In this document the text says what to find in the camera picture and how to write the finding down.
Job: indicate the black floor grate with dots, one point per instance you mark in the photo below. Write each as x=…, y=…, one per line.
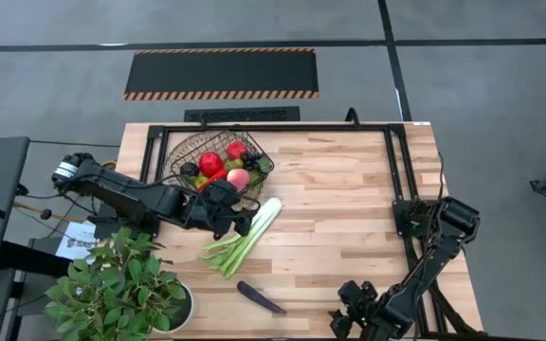
x=242, y=114

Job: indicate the green leafy plant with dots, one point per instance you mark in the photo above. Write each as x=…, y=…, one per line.
x=112, y=284

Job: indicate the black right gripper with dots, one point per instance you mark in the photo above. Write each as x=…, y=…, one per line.
x=372, y=312

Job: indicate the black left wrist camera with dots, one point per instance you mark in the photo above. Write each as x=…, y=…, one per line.
x=221, y=192

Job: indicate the round woven placemat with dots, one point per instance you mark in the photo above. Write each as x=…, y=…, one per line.
x=178, y=151

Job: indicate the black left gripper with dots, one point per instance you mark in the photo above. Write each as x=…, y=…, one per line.
x=211, y=215

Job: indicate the purple eggplant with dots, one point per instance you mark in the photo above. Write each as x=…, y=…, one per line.
x=259, y=296

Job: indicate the dark grapes with leaf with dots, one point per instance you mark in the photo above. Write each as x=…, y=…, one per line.
x=253, y=160

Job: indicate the red apple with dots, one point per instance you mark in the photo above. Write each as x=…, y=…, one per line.
x=211, y=164

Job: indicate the pink peach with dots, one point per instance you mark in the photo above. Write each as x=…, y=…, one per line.
x=238, y=180

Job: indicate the green white celery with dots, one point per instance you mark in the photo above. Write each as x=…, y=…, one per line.
x=249, y=232

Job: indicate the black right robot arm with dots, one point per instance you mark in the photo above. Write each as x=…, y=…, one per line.
x=460, y=215

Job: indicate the white printed paper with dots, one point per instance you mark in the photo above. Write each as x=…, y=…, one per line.
x=78, y=241

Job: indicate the red bell pepper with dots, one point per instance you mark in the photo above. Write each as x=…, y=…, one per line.
x=217, y=176

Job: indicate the black hazard striped floor mat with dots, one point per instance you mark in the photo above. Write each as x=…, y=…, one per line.
x=221, y=71

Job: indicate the dark round fruit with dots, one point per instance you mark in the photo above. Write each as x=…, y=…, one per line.
x=189, y=169

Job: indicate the green pear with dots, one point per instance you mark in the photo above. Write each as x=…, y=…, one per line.
x=233, y=165

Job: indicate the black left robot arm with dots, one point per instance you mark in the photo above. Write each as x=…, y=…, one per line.
x=126, y=194

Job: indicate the white plant pot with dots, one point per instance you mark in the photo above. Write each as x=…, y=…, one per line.
x=183, y=315

